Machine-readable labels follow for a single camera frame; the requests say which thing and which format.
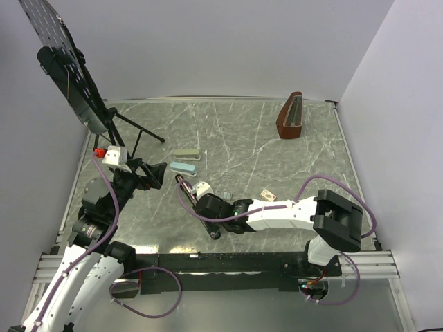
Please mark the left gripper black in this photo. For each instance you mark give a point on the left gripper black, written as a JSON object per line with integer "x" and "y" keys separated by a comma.
{"x": 154, "y": 172}

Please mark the blue stapler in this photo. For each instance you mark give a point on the blue stapler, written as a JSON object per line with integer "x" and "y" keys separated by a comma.
{"x": 183, "y": 168}

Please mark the white staple box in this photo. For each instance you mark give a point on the white staple box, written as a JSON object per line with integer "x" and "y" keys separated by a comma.
{"x": 267, "y": 195}

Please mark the grey staple strips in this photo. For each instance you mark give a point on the grey staple strips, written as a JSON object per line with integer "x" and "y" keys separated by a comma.
{"x": 225, "y": 195}

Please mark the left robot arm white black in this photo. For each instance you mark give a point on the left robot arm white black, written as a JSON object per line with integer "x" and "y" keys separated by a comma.
{"x": 92, "y": 261}

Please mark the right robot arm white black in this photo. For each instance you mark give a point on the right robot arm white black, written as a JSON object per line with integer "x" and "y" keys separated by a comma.
{"x": 336, "y": 221}

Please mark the beige stapler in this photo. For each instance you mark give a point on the beige stapler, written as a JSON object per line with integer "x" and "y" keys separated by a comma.
{"x": 187, "y": 154}

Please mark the black tripod stand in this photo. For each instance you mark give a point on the black tripod stand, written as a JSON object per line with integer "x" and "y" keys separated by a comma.
{"x": 114, "y": 136}

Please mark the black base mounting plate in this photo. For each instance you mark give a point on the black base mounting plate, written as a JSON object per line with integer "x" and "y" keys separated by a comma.
{"x": 160, "y": 273}

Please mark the brown wooden metronome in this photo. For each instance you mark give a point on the brown wooden metronome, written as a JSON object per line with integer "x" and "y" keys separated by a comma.
{"x": 289, "y": 120}

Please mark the black perforated panel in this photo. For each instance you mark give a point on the black perforated panel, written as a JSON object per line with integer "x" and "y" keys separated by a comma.
{"x": 60, "y": 60}

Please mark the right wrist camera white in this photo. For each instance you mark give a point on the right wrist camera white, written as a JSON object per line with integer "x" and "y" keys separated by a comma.
{"x": 200, "y": 189}

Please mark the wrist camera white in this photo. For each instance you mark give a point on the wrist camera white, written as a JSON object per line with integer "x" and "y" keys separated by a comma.
{"x": 200, "y": 189}
{"x": 113, "y": 157}

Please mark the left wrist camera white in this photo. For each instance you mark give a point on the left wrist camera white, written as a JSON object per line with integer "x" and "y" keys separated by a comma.
{"x": 113, "y": 157}

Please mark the aluminium rail frame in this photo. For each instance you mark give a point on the aluminium rail frame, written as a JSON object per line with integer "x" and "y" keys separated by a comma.
{"x": 371, "y": 265}

